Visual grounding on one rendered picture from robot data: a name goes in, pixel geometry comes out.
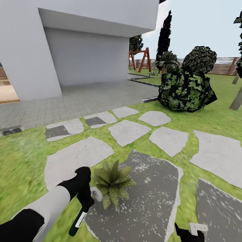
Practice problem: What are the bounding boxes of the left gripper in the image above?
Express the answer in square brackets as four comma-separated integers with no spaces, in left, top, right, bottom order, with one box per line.
[77,189,94,211]

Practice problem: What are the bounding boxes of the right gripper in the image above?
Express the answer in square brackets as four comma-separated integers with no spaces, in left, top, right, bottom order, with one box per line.
[175,223,205,242]

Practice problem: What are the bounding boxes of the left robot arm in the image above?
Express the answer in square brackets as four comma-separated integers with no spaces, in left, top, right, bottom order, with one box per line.
[0,166,103,242]

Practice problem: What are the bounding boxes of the insectifuge atomizer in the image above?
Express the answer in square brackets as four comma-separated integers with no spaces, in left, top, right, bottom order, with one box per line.
[68,207,87,237]

